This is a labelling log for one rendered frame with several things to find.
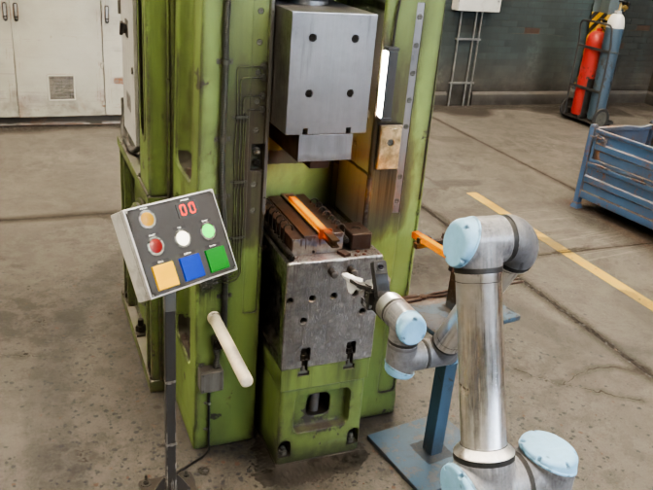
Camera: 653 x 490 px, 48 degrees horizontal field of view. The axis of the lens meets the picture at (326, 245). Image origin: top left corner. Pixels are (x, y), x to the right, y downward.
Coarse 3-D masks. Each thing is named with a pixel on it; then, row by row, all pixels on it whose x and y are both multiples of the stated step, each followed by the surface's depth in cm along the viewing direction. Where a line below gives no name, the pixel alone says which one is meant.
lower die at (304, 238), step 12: (276, 204) 291; (288, 204) 292; (312, 204) 294; (276, 216) 282; (288, 216) 281; (300, 216) 281; (324, 216) 283; (288, 228) 272; (300, 228) 270; (312, 228) 270; (336, 228) 272; (288, 240) 267; (300, 240) 264; (312, 240) 266; (324, 240) 268; (300, 252) 266; (324, 252) 270
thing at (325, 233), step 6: (294, 198) 294; (294, 204) 290; (300, 204) 288; (300, 210) 284; (306, 210) 283; (306, 216) 279; (312, 216) 278; (312, 222) 273; (318, 222) 273; (318, 228) 268; (324, 228) 265; (330, 228) 266; (324, 234) 265; (330, 234) 261; (330, 240) 258; (336, 240) 257; (330, 246) 259; (336, 246) 258
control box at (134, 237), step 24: (120, 216) 218; (168, 216) 227; (192, 216) 233; (216, 216) 240; (120, 240) 222; (144, 240) 220; (168, 240) 226; (192, 240) 232; (216, 240) 238; (144, 264) 219; (144, 288) 219; (168, 288) 223
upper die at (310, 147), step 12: (276, 132) 269; (348, 132) 255; (288, 144) 258; (300, 144) 249; (312, 144) 251; (324, 144) 252; (336, 144) 254; (348, 144) 256; (300, 156) 251; (312, 156) 252; (324, 156) 254; (336, 156) 256; (348, 156) 258
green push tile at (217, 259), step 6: (222, 246) 238; (204, 252) 234; (210, 252) 235; (216, 252) 236; (222, 252) 238; (210, 258) 234; (216, 258) 236; (222, 258) 237; (210, 264) 234; (216, 264) 235; (222, 264) 237; (228, 264) 239; (210, 270) 234; (216, 270) 235
